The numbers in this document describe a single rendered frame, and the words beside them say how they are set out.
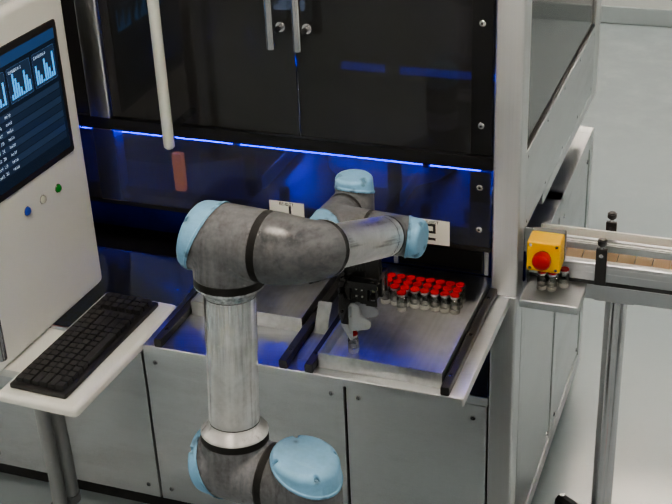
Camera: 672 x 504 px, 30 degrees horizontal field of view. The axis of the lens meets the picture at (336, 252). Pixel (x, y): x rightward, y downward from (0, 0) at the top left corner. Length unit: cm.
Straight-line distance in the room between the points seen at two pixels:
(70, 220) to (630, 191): 295
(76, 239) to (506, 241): 100
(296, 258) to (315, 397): 123
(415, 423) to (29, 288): 96
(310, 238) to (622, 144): 395
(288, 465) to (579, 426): 193
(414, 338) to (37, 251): 86
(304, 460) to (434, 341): 63
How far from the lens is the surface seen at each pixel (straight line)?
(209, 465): 215
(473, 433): 302
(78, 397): 269
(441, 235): 275
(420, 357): 258
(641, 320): 444
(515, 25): 253
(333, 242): 195
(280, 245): 190
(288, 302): 278
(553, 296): 280
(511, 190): 267
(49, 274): 291
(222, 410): 209
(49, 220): 288
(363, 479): 321
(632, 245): 292
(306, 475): 207
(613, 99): 627
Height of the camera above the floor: 230
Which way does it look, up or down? 28 degrees down
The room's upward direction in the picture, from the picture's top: 3 degrees counter-clockwise
